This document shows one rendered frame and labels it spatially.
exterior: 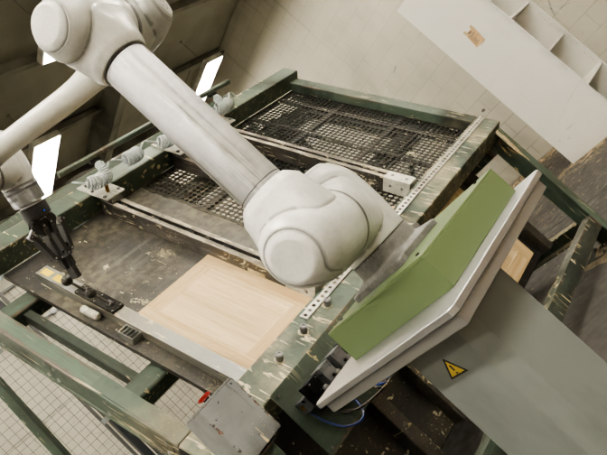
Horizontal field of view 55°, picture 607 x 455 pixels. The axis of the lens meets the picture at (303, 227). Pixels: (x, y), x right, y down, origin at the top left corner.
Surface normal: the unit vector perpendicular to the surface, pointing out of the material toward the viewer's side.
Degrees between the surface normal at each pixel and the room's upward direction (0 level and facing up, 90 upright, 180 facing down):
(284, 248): 100
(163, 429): 58
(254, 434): 90
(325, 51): 90
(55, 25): 80
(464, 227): 90
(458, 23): 90
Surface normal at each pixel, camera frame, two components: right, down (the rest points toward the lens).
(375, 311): -0.54, 0.51
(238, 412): 0.40, -0.52
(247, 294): -0.05, -0.80
